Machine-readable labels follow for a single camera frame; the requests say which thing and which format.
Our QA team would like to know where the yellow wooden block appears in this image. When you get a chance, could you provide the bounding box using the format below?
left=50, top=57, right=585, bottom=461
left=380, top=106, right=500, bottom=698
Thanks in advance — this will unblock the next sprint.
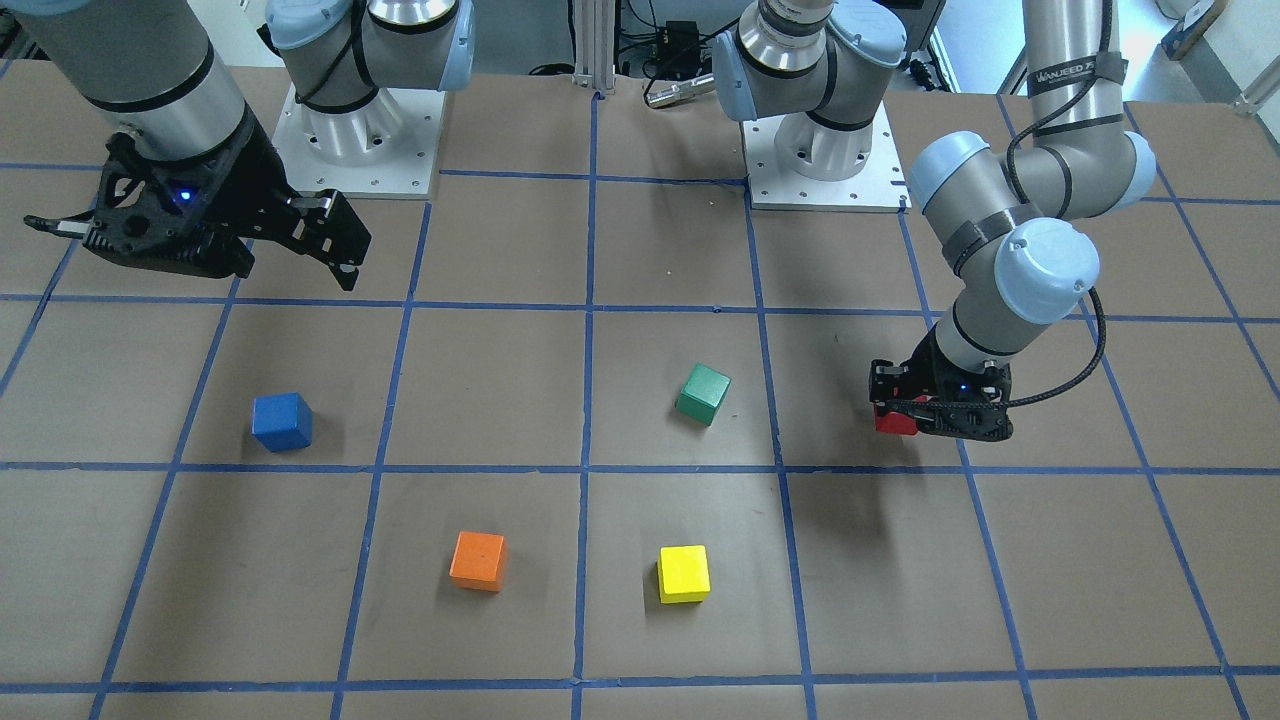
left=657, top=544, right=710, bottom=605

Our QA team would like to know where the silver cylindrical connector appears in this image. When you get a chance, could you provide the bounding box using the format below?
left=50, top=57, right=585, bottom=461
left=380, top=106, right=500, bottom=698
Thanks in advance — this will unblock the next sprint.
left=644, top=73, right=716, bottom=110

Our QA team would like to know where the green wooden block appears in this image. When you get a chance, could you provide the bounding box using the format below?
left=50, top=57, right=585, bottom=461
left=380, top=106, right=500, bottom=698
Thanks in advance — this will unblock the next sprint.
left=675, top=363, right=732, bottom=427

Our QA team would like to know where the orange wooden block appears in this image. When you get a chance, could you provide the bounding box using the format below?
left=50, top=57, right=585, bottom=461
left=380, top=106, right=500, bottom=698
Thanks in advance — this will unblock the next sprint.
left=448, top=530, right=508, bottom=593

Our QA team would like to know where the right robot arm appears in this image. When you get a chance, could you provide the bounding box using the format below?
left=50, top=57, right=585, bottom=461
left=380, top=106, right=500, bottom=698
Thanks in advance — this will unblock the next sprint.
left=8, top=1, right=474, bottom=291

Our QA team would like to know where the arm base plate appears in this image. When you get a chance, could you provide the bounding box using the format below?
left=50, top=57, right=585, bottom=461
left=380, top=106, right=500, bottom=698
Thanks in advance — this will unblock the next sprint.
left=271, top=86, right=451, bottom=200
left=741, top=104, right=911, bottom=213

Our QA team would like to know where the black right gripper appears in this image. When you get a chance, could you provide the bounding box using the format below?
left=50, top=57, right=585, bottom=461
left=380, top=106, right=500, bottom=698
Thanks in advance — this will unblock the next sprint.
left=24, top=108, right=372, bottom=292

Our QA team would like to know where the black electronics box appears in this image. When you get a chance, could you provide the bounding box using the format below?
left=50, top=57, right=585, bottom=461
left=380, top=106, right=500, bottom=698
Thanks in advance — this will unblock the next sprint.
left=655, top=20, right=700, bottom=63

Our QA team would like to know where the blue wooden block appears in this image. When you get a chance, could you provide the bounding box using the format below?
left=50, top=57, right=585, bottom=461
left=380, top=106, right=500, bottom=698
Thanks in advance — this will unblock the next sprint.
left=250, top=392, right=314, bottom=452

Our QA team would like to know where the aluminium frame post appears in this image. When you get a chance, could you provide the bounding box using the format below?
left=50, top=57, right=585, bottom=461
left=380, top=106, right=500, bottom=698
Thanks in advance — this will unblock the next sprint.
left=570, top=0, right=617, bottom=99

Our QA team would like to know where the red wooden block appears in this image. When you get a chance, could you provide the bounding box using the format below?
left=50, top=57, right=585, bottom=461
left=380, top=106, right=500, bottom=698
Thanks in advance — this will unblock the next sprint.
left=873, top=404, right=919, bottom=436

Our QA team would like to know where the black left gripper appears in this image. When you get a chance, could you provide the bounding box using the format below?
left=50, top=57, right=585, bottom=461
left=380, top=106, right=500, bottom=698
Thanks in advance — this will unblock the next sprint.
left=870, top=331, right=1012, bottom=441

